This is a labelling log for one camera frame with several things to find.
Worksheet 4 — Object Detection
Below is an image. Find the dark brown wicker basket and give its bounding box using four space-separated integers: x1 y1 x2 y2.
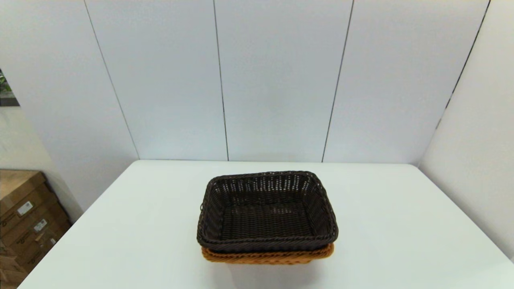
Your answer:
196 171 339 253

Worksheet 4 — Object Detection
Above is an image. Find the orange wicker basket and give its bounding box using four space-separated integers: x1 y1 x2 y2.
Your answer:
201 243 335 265

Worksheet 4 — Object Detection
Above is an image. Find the green plant on dark ledge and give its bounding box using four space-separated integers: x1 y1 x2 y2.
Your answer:
0 69 20 107

